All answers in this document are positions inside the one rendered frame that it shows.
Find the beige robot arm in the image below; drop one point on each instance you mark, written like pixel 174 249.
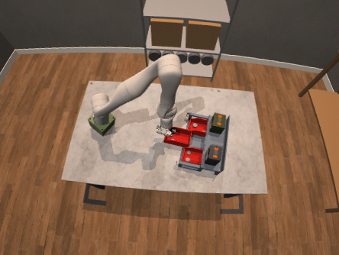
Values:
pixel 170 76

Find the olive green tool case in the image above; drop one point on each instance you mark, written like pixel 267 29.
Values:
pixel 218 123

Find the black tool case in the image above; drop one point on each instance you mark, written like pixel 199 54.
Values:
pixel 213 155

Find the grey metal shelf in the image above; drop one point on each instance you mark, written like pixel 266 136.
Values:
pixel 219 140

